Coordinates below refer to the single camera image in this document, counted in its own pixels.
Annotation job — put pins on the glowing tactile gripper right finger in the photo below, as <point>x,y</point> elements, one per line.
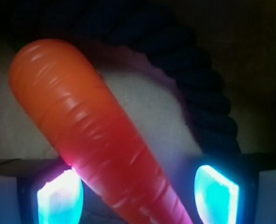
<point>228,190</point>

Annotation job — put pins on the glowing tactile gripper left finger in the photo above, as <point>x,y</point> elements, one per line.
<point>39,192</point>

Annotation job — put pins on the orange plastic carrot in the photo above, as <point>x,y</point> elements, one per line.
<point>74,109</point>

